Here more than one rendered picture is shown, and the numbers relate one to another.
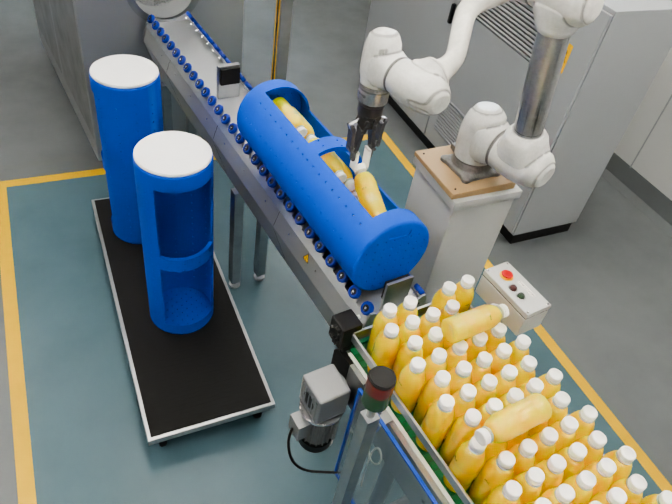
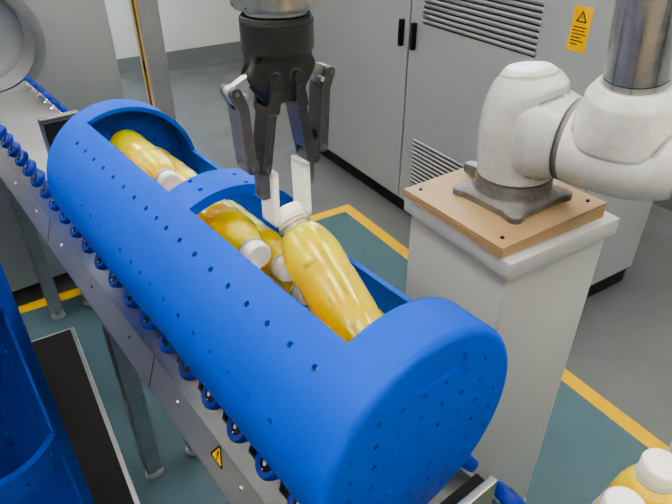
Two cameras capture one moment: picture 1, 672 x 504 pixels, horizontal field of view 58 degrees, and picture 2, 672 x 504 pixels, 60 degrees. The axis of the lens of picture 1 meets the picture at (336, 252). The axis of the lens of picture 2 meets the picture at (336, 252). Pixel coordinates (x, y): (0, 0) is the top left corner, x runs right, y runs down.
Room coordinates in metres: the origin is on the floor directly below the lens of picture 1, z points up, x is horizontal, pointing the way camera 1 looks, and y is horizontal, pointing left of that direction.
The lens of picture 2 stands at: (0.97, -0.07, 1.61)
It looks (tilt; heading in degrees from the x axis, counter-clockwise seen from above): 34 degrees down; 359
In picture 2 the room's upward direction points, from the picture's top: straight up
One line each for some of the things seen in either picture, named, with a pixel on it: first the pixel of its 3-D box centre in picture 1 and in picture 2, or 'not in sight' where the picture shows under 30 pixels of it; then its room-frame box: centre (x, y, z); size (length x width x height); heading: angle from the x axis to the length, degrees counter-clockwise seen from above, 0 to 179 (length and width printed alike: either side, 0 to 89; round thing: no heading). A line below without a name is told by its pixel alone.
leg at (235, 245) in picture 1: (235, 241); (136, 405); (2.12, 0.49, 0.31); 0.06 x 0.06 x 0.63; 38
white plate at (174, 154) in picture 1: (173, 153); not in sight; (1.77, 0.65, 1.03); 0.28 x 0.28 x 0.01
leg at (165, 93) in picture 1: (168, 132); (37, 255); (2.90, 1.09, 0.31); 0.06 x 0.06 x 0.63; 38
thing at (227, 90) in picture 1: (228, 81); (67, 144); (2.39, 0.60, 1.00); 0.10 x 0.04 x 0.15; 128
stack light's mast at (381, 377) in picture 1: (376, 396); not in sight; (0.81, -0.16, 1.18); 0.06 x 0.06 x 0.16
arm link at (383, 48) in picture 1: (384, 59); not in sight; (1.57, -0.03, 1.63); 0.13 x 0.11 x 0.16; 46
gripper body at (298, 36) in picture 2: (369, 114); (278, 57); (1.58, -0.02, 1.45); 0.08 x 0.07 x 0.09; 128
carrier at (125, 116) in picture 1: (134, 157); not in sight; (2.27, 1.02, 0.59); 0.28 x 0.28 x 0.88
